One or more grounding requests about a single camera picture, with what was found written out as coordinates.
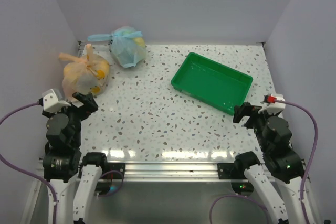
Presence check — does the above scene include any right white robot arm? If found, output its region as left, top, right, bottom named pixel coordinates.
left=233, top=101, right=319, bottom=223

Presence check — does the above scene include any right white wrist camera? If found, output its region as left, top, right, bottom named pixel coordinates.
left=258, top=93, right=286, bottom=115

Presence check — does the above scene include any green plastic tray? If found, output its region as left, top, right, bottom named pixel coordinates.
left=171, top=52, right=253, bottom=115

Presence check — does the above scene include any orange banana-print plastic bag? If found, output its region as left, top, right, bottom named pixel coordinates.
left=58, top=44, right=110, bottom=102

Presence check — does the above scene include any blue tied plastic bag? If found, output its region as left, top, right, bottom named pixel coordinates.
left=87, top=26, right=147, bottom=68

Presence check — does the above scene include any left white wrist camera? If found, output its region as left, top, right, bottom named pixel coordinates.
left=41, top=89, right=71, bottom=113

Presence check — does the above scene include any aluminium frame rail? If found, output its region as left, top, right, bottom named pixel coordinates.
left=103, top=161, right=248, bottom=183

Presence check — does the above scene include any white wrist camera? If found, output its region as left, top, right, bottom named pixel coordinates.
left=41, top=89, right=71, bottom=113
left=258, top=93, right=286, bottom=115

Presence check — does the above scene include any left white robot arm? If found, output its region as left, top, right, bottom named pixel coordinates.
left=41, top=89, right=107, bottom=223

